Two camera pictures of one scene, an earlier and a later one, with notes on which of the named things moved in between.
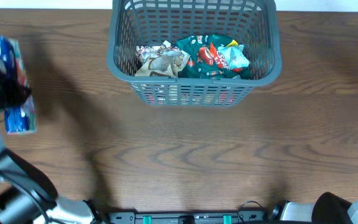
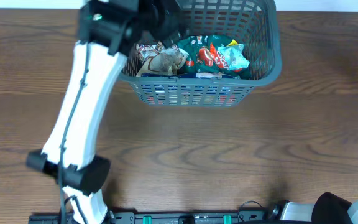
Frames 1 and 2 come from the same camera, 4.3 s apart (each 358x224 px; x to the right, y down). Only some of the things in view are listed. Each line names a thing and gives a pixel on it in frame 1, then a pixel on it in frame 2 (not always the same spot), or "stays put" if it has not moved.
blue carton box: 21,119 -> 206,75
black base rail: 243,218 stays put
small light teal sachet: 234,56 stays put
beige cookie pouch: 144,53 stays put
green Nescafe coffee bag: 206,61 stays put
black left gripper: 7,83 -> 170,30
